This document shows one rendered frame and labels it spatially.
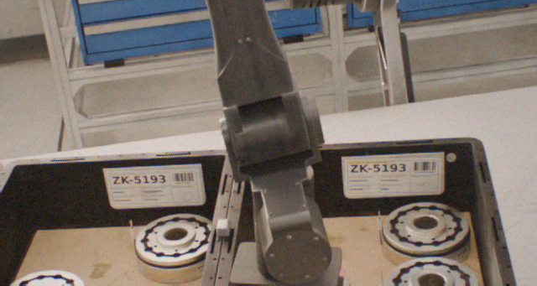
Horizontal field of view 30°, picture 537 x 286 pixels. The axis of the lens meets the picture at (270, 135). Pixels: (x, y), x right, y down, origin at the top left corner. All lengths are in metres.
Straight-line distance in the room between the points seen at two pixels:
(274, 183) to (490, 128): 0.92
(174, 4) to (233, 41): 2.17
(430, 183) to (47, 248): 0.49
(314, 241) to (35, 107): 2.83
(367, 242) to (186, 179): 0.24
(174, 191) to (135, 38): 1.78
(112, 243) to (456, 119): 0.72
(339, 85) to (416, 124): 1.41
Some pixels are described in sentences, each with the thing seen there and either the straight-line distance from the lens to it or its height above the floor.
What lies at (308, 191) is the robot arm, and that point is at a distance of 0.90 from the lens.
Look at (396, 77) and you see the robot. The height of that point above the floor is 0.68.
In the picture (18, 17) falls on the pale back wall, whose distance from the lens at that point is 3.98.
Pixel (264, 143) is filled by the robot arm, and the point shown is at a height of 1.13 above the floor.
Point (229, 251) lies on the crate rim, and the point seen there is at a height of 0.92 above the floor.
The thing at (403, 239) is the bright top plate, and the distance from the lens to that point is 1.21.
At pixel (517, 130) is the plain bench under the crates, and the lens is 1.76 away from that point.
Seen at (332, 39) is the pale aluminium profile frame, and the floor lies 0.30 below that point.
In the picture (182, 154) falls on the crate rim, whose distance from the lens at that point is 1.28.
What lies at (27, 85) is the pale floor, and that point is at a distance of 3.82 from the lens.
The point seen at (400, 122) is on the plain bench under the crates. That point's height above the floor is 0.70.
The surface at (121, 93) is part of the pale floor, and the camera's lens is 3.62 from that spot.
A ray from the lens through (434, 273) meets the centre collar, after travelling 1.15.
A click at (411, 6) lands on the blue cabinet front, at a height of 0.37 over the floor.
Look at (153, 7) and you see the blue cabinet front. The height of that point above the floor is 0.47.
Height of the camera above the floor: 1.56
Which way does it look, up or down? 29 degrees down
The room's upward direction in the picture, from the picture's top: 6 degrees counter-clockwise
